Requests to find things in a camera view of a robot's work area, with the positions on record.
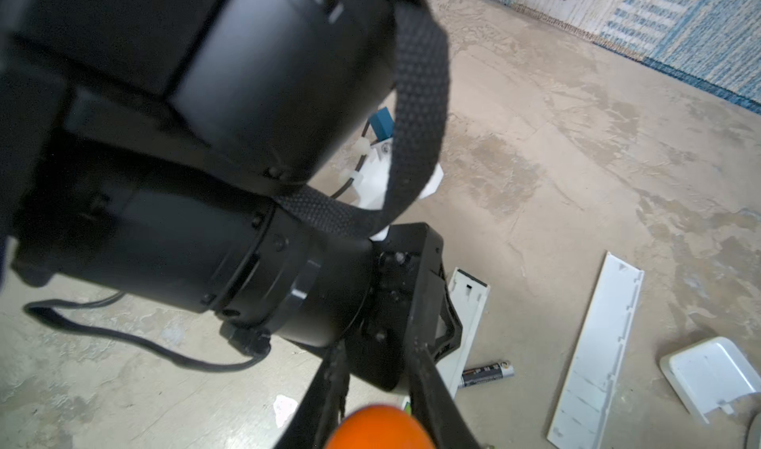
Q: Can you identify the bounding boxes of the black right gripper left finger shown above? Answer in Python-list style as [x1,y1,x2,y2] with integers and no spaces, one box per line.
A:
[275,341,350,449]

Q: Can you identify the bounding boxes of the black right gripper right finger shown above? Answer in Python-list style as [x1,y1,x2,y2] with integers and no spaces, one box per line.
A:
[404,339,481,449]

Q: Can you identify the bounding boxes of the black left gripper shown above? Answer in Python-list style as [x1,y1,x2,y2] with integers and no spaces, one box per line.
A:
[345,223,463,392]

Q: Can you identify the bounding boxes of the slim white remote black screen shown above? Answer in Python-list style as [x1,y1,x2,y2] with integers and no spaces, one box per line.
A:
[436,268,491,399]

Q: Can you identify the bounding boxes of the orange black handle screwdriver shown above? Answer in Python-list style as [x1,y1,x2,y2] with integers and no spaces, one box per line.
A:
[325,405,435,449]

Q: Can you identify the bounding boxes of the black silver battery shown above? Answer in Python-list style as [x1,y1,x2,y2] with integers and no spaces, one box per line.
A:
[458,361,515,389]

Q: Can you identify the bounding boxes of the long white battery cover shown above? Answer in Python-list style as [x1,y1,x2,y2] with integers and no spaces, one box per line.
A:
[547,253,644,449]

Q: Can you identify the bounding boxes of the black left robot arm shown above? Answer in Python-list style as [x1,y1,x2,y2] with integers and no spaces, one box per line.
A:
[1,0,456,391]

